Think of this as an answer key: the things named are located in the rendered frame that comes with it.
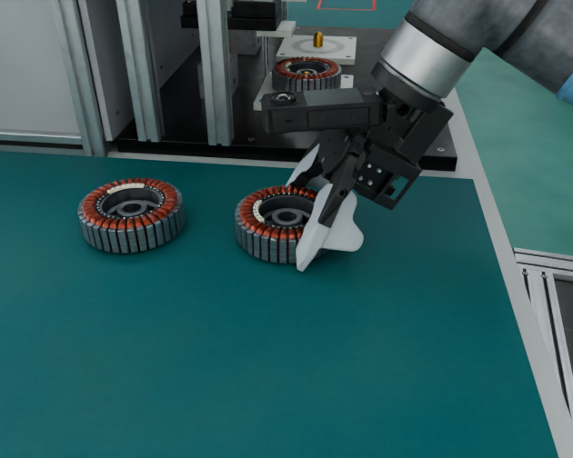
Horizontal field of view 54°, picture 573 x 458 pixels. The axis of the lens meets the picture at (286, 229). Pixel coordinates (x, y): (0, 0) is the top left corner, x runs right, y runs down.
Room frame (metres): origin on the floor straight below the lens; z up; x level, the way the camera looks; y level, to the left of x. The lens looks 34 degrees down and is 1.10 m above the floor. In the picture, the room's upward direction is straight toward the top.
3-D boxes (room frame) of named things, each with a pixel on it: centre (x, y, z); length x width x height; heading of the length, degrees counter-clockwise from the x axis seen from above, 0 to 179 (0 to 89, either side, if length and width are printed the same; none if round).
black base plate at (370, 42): (1.01, -0.03, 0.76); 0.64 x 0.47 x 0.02; 173
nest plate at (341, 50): (1.13, -0.06, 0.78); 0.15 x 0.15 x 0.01; 83
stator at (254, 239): (0.51, 0.00, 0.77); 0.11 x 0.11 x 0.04
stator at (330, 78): (0.89, -0.03, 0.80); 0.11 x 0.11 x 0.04
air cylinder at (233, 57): (0.90, 0.11, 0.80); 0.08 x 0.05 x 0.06; 173
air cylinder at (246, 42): (1.14, 0.08, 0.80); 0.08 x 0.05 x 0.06; 173
